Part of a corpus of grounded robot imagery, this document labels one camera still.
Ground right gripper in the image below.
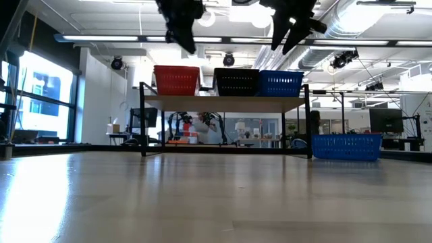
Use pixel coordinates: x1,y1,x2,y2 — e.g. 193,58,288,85
259,0,328,56

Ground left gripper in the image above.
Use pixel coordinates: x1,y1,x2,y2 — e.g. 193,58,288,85
155,0,205,55

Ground wooden shelf black legs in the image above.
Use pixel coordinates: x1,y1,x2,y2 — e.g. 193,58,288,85
138,82,313,159

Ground long ceiling light bar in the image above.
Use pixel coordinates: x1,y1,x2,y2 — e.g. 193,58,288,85
53,32,432,48

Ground black computer monitor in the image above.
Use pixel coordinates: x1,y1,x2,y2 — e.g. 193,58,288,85
130,107,159,129
369,107,405,134

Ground person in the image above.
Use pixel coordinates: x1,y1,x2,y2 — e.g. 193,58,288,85
192,112,219,145

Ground black ceiling track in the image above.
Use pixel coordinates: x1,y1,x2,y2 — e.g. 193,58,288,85
356,0,417,15

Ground large glass window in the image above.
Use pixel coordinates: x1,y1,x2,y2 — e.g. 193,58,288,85
0,50,79,144

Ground black background desk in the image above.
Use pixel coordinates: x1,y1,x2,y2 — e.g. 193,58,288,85
381,134,426,152

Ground silver ventilation duct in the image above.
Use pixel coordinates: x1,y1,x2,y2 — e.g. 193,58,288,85
254,0,375,72

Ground black hanging camera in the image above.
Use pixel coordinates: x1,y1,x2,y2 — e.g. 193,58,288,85
222,53,236,68
329,49,360,70
364,80,385,92
110,55,124,71

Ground black metal table frame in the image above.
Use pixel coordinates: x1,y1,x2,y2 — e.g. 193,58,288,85
0,143,432,165

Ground yellow hanging strap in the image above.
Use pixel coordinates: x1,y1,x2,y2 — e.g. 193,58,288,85
28,15,38,53

